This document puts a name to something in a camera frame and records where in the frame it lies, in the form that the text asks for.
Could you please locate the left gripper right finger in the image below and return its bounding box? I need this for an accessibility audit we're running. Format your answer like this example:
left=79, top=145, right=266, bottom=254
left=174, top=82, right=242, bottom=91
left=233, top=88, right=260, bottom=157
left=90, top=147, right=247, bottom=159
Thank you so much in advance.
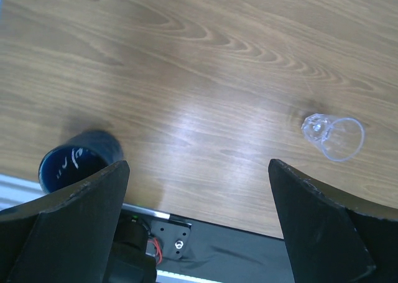
left=268, top=159, right=397, bottom=282

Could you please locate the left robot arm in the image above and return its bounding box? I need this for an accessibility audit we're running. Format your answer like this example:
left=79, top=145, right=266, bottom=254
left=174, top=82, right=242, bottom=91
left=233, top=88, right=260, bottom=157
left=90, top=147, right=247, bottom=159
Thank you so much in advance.
left=1, top=159, right=397, bottom=282

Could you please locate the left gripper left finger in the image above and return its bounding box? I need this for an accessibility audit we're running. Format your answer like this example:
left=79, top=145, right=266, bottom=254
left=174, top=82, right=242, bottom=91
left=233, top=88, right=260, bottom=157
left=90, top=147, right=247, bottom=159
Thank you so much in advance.
left=1, top=160, right=130, bottom=282

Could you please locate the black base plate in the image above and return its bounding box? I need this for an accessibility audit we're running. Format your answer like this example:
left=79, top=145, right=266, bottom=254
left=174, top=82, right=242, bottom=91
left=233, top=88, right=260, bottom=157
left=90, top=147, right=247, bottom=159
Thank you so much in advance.
left=119, top=203, right=293, bottom=283

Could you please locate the large dark blue mug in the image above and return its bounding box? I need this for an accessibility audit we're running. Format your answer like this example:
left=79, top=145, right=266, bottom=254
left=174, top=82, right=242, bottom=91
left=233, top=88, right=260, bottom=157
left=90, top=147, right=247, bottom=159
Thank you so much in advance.
left=38, top=129, right=124, bottom=193

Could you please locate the aluminium frame rail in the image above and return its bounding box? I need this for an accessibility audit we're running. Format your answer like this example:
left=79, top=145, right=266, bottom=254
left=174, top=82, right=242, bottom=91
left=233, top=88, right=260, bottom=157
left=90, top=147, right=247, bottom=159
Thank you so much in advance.
left=0, top=174, right=45, bottom=210

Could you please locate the clear glass cup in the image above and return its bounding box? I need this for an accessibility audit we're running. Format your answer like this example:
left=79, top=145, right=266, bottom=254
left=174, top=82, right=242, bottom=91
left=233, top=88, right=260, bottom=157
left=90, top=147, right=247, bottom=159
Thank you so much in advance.
left=301, top=113, right=366, bottom=162

